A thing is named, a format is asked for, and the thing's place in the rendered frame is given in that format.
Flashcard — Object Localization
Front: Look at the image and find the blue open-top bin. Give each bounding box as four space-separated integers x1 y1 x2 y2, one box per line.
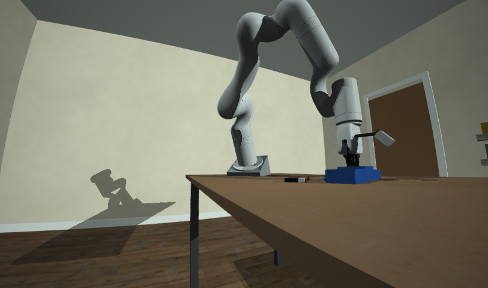
325 166 381 184

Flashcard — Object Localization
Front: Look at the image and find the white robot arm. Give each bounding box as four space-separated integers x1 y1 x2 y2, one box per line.
217 0 363 171

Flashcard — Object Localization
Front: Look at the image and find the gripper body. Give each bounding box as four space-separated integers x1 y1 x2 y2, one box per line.
337 122 363 155

